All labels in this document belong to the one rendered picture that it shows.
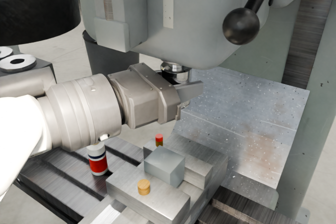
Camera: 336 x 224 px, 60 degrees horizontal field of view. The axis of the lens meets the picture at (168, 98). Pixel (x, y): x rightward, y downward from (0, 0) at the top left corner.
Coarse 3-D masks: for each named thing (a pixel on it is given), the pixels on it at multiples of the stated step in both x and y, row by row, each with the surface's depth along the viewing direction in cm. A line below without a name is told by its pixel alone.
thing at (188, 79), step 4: (160, 72) 43; (164, 76) 42; (188, 76) 42; (168, 80) 42; (172, 80) 42; (176, 80) 42; (180, 80) 42; (184, 80) 42; (188, 80) 43; (172, 84) 42; (188, 100) 45; (180, 104) 44; (184, 104) 44; (188, 104) 45
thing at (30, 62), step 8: (0, 48) 83; (8, 48) 83; (0, 56) 78; (8, 56) 79; (16, 56) 78; (24, 56) 78; (32, 56) 78; (0, 64) 74; (8, 64) 74; (16, 64) 74; (24, 64) 74; (32, 64) 75; (40, 64) 77; (48, 64) 77; (0, 72) 73; (8, 72) 73; (16, 72) 73; (40, 96) 78
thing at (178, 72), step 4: (160, 64) 43; (164, 64) 43; (160, 68) 43; (164, 68) 42; (168, 68) 42; (172, 68) 42; (176, 68) 42; (180, 68) 42; (184, 68) 42; (188, 68) 42; (164, 72) 42; (168, 72) 41; (172, 72) 41; (176, 72) 41; (180, 72) 41; (184, 72) 41; (188, 72) 42; (168, 76) 42; (172, 76) 41; (176, 76) 41; (180, 76) 41; (184, 76) 42
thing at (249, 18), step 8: (248, 0) 25; (256, 0) 24; (240, 8) 23; (248, 8) 24; (256, 8) 24; (232, 16) 23; (240, 16) 22; (248, 16) 22; (256, 16) 23; (224, 24) 23; (232, 24) 23; (240, 24) 22; (248, 24) 22; (256, 24) 23; (224, 32) 24; (232, 32) 23; (240, 32) 23; (248, 32) 23; (256, 32) 23; (232, 40) 23; (240, 40) 23; (248, 40) 23
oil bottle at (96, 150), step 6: (96, 144) 65; (102, 144) 66; (90, 150) 65; (96, 150) 65; (102, 150) 66; (90, 156) 66; (96, 156) 66; (102, 156) 67; (90, 162) 67; (96, 162) 67; (102, 162) 67; (90, 168) 69; (96, 168) 68; (102, 168) 68; (96, 174) 69
